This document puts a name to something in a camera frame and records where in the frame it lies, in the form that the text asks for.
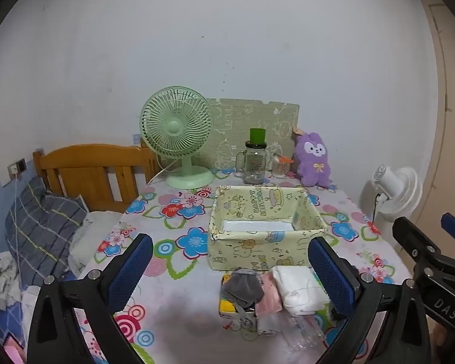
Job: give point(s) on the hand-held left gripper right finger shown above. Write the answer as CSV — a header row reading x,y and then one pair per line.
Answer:
x,y
330,273

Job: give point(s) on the pink cloth packet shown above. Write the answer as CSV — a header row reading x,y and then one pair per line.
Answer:
x,y
271,297

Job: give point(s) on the wall socket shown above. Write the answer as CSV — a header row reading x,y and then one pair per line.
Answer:
x,y
17,167

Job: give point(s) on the clear plastic bag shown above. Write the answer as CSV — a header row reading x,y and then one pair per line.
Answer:
x,y
299,333

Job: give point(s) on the floral tablecloth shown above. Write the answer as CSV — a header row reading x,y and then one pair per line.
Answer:
x,y
174,311

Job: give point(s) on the wooden bed headboard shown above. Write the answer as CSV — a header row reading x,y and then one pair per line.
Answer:
x,y
83,182

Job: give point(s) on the white standing fan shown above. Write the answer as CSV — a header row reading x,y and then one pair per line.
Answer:
x,y
398,189

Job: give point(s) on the grey plaid pillow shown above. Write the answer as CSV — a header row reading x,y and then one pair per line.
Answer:
x,y
41,227

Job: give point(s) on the white bedding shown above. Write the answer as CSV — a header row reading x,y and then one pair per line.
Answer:
x,y
94,231

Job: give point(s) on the yellow cartoon fabric storage box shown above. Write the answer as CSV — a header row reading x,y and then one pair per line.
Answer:
x,y
250,252

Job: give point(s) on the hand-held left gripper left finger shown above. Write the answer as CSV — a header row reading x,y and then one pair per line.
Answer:
x,y
132,269

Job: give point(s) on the crumpled grey white clothes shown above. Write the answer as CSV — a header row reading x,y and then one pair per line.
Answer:
x,y
0,273

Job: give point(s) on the purple plush bunny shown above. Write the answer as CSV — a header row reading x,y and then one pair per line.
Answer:
x,y
314,159

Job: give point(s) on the white cloth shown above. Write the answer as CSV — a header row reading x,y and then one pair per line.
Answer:
x,y
299,288

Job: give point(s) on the green desk fan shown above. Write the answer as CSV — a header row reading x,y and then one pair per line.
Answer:
x,y
176,127

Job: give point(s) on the grey sock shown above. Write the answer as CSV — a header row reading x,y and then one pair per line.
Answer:
x,y
240,286

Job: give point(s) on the beige door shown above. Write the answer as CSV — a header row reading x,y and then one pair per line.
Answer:
x,y
443,83

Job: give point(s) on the glass jar mug green lid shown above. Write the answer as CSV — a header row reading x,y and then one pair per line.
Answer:
x,y
254,163

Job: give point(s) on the green cartoon print board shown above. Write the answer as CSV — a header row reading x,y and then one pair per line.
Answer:
x,y
250,113

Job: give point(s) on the cotton swab jar orange lid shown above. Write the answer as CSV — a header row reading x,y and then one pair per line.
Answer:
x,y
280,168

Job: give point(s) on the blue bedsheet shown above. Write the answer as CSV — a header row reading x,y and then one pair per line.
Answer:
x,y
7,322

